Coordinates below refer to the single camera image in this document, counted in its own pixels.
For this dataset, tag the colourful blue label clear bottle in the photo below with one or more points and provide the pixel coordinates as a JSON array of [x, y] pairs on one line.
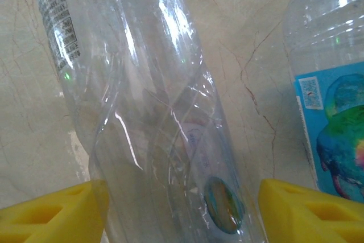
[[335, 129]]

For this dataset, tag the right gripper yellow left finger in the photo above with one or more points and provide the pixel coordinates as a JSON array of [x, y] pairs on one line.
[[51, 220]]

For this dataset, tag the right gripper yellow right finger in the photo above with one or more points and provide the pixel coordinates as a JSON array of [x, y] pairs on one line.
[[312, 220]]

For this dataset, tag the clear bottle with white cap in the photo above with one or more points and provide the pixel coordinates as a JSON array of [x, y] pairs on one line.
[[159, 112]]

